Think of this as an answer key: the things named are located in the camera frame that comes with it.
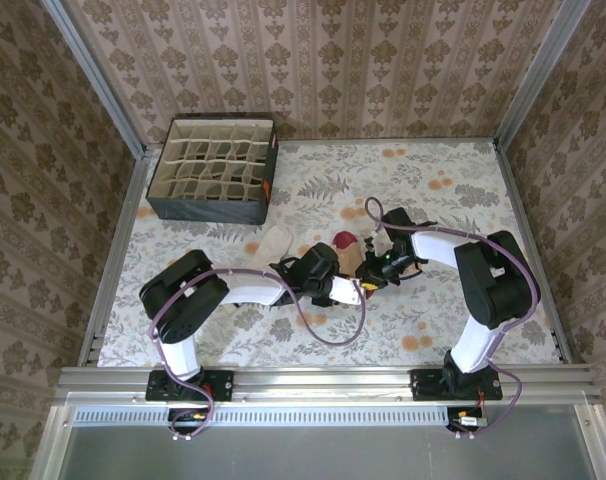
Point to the small black connector box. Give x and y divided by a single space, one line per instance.
183 417

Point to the floral print tablecloth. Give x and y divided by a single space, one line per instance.
333 170

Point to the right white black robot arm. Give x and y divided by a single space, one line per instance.
478 345

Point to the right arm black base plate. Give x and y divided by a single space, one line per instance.
423 385

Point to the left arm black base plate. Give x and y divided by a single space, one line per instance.
223 385

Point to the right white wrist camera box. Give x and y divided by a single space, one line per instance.
375 241

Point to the black connector box white plug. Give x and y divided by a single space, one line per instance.
468 421

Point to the white sock with black stripes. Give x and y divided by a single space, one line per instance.
275 245

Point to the thin aluminium table edge rail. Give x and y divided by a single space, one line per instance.
383 138

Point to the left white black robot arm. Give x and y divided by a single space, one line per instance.
253 292

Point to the beige sock with maroon toe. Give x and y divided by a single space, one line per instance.
350 260

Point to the long aluminium mounting rail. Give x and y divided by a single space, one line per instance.
323 382

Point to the aluminium frame strut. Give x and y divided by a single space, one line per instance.
50 445
593 445

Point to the grey fabric organizer box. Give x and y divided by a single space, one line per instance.
208 212

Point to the aluminium frame post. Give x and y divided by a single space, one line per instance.
543 75
98 85

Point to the grey metal panel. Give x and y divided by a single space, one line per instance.
323 455

